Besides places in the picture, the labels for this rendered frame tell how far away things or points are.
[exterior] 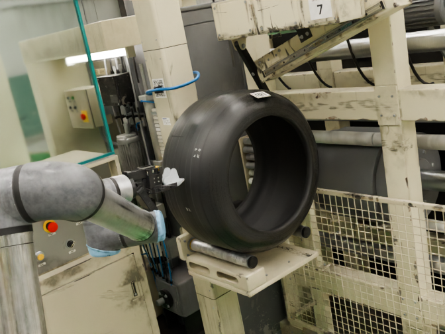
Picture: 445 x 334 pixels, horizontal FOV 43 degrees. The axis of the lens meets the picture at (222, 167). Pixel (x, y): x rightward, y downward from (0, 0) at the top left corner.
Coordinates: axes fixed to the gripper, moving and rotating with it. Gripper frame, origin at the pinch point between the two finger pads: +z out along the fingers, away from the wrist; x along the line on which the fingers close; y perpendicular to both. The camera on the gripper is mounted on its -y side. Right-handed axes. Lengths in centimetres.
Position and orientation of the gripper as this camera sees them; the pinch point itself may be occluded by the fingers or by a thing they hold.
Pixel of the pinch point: (180, 181)
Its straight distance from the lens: 185.6
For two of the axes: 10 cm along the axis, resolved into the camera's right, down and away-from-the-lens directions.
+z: 7.6, -1.8, 6.2
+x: -6.4, -0.8, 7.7
